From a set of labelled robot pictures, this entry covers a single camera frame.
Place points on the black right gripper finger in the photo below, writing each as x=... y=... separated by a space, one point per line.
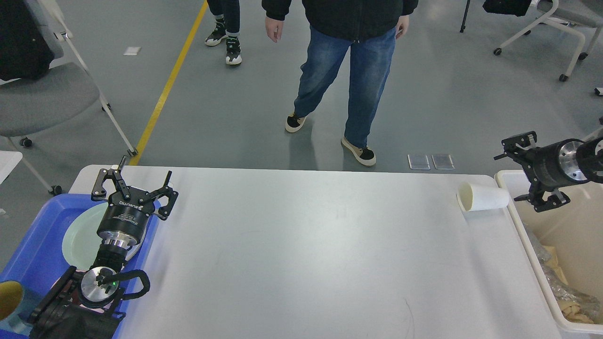
x=517 y=147
x=535 y=197

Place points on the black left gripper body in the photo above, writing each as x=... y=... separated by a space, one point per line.
x=124 y=224

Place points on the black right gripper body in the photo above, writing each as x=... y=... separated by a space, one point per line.
x=555 y=165

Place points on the green plate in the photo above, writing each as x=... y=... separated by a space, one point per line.
x=81 y=242

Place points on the white paper cup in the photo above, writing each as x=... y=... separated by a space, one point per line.
x=473 y=197

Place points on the aluminium foil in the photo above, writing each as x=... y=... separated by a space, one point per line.
x=556 y=278

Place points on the beige paper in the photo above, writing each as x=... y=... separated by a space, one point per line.
x=572 y=312

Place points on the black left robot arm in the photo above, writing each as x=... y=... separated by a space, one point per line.
x=84 y=305

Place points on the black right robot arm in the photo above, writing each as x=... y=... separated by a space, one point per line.
x=590 y=159

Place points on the white plastic bin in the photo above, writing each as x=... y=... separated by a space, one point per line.
x=576 y=231

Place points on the clear floor plate right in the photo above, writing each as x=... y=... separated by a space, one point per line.
x=443 y=162

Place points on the clear floor plate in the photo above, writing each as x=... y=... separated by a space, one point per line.
x=419 y=162
x=443 y=162

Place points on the blue plastic tray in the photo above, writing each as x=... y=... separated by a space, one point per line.
x=38 y=262

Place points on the clear floor plate left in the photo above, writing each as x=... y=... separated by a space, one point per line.
x=419 y=162

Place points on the white office chair left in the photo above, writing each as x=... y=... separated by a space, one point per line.
x=66 y=90

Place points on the white office chair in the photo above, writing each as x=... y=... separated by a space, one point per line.
x=66 y=90
x=556 y=42

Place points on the white office chair right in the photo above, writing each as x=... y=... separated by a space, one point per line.
x=556 y=42

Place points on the dark blue mug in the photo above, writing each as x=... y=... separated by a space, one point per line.
x=17 y=302

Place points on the white floor tag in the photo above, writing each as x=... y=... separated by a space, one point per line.
x=132 y=51

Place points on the black jacket on chair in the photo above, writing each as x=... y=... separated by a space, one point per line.
x=24 y=54

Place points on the person in dark jeans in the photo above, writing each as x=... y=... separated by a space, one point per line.
x=227 y=27

